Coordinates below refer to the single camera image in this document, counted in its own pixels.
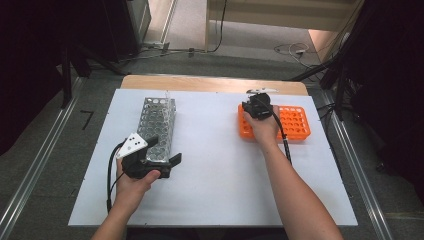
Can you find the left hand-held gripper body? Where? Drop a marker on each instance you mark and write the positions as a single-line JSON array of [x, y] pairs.
[[135, 163]]

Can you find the orange test tube rack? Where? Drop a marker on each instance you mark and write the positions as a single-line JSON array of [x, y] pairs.
[[296, 123]]

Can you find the person's right hand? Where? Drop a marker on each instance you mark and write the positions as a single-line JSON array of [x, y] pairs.
[[265, 131]]

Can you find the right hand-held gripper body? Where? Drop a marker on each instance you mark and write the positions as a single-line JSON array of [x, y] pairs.
[[260, 106]]

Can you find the metal floor rail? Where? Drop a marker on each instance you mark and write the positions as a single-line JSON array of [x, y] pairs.
[[48, 143], [358, 170]]

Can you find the clear glass test tube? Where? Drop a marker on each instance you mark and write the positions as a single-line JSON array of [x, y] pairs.
[[167, 95]]

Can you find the black metal stand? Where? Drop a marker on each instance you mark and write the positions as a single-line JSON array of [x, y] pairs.
[[340, 90], [66, 76]]

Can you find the beige wooden furniture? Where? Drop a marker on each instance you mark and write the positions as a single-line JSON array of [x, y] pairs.
[[283, 13]]

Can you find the grey cabinet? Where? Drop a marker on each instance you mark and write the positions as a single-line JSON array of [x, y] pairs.
[[138, 20]]

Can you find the metal test tube rack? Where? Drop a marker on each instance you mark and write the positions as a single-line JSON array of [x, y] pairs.
[[156, 126]]

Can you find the person's left hand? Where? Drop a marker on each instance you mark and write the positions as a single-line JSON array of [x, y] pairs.
[[131, 190]]

